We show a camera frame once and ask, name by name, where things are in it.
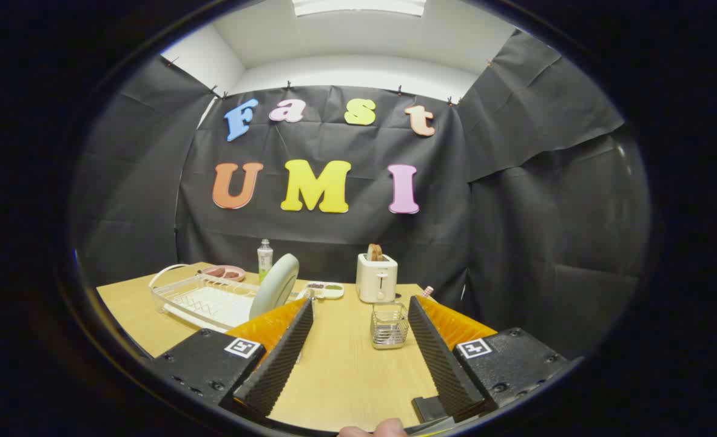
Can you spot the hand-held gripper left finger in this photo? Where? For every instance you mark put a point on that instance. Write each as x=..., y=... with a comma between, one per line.
x=273, y=370

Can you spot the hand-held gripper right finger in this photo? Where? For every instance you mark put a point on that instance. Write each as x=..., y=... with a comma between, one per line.
x=446, y=370

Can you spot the pale green plate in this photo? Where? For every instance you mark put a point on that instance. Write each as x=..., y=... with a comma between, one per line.
x=276, y=285

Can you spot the small white divided dish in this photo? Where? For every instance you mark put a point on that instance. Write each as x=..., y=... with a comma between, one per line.
x=334, y=293

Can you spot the pink plate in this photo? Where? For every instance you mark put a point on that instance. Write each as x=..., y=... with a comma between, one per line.
x=239, y=271

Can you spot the white drain tray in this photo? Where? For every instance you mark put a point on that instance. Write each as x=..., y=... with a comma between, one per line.
x=219, y=306

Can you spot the clear green soap bottle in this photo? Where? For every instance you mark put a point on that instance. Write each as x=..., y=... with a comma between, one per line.
x=265, y=261

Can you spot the cream toaster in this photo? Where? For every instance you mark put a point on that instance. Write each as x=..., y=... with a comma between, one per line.
x=375, y=282

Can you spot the brown toast slice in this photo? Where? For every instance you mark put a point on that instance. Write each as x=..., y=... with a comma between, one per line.
x=375, y=252

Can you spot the black backdrop cloth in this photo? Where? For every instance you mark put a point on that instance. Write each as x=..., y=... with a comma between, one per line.
x=334, y=243

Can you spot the ceiling light panel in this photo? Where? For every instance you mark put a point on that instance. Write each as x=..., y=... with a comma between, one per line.
x=358, y=6

